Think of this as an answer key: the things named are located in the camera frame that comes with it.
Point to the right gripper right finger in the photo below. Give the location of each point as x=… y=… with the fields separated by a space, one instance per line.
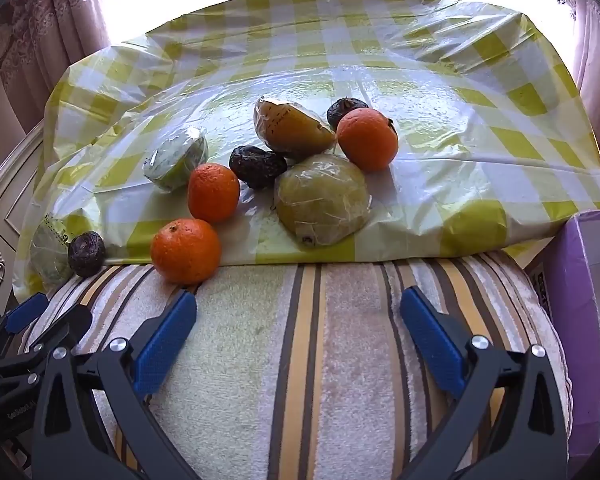
x=505 y=420

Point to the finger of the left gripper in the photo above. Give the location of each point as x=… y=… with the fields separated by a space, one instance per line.
x=66 y=332
x=22 y=315

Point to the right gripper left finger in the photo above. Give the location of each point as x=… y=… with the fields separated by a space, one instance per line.
x=69 y=438

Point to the green fruit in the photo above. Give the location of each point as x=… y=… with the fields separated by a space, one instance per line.
x=49 y=254

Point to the dark mangosteen edge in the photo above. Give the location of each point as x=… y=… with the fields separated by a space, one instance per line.
x=86 y=254

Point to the small orange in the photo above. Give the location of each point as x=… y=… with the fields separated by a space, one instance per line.
x=213 y=193
x=186 y=251

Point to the green cabbage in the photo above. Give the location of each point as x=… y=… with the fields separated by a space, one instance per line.
x=169 y=167

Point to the green pear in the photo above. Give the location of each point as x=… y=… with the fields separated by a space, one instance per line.
x=322 y=200

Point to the yellow mango slice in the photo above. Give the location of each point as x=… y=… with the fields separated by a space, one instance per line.
x=289 y=129

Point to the large orange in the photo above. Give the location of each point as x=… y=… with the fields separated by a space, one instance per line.
x=368 y=139

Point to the cream cabinet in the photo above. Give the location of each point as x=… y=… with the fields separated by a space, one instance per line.
x=17 y=174

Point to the purple white cardboard box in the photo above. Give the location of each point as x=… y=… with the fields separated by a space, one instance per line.
x=566 y=277

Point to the striped plush cushion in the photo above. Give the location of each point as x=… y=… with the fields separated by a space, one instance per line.
x=307 y=371

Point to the dark mangosteen centre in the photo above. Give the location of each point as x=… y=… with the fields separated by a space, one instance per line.
x=257 y=168

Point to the dark mangosteen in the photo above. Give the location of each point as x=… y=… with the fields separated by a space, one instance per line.
x=341 y=108
x=257 y=168

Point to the pink curtain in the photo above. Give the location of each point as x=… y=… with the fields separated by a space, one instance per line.
x=39 y=40

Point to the dark mangosteen rear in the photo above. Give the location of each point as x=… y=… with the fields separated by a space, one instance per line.
x=341 y=108

